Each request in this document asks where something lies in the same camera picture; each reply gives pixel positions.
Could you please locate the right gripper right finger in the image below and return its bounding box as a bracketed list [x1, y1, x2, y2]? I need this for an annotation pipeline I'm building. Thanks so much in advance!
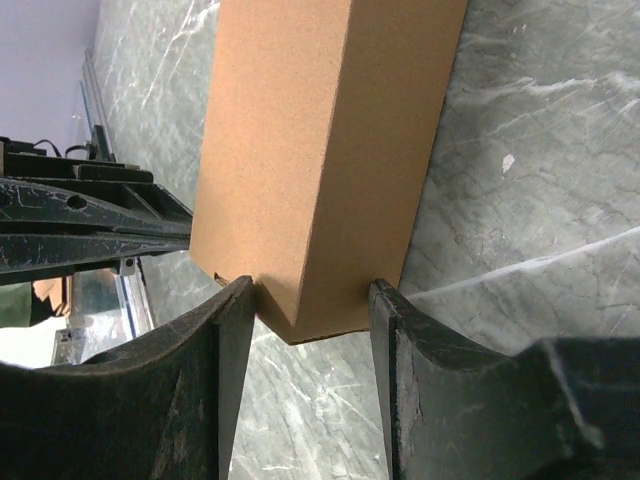
[368, 279, 639, 479]

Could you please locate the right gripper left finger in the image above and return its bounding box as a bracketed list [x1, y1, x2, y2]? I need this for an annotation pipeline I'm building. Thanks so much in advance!
[1, 276, 256, 479]

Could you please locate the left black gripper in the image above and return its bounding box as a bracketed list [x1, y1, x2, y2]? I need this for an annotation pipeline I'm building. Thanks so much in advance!
[1, 137, 192, 285]

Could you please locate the brown cardboard box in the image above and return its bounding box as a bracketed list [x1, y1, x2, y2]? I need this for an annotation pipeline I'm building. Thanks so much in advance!
[190, 1, 467, 344]

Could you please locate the aluminium rail frame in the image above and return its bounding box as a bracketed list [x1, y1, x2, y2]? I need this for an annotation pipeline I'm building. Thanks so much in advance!
[49, 47, 156, 369]

